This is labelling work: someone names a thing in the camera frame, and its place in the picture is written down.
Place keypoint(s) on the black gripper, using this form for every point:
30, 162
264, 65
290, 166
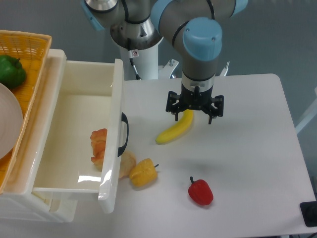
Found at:
195, 100

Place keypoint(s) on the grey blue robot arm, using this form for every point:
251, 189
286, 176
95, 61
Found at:
191, 26

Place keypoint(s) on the white plastic drawer cabinet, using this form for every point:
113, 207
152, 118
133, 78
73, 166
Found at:
17, 201

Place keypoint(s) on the yellow banana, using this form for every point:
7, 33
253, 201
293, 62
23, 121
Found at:
176, 130

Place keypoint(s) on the yellow bell pepper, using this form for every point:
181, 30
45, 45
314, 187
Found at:
143, 173

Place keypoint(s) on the red bell pepper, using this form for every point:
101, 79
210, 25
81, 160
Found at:
200, 192

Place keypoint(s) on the pale bread roll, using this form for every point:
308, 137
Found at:
128, 162

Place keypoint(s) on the orange croissant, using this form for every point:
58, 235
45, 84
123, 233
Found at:
98, 144

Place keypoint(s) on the black device at table edge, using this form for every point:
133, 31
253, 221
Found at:
309, 213

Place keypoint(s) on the orange woven basket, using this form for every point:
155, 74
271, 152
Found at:
32, 49

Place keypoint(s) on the beige plate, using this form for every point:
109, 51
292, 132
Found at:
11, 119

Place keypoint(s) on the green bell pepper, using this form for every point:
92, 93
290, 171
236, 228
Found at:
12, 73

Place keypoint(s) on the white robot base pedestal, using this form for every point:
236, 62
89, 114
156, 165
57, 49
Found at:
139, 50

